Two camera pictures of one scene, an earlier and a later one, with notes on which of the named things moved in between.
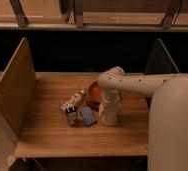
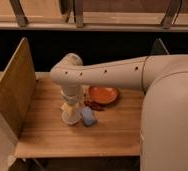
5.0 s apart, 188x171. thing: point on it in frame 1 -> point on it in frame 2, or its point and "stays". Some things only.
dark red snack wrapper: [94, 105] stays
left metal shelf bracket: [19, 13] stays
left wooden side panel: [14, 94] stays
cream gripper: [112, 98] -> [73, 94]
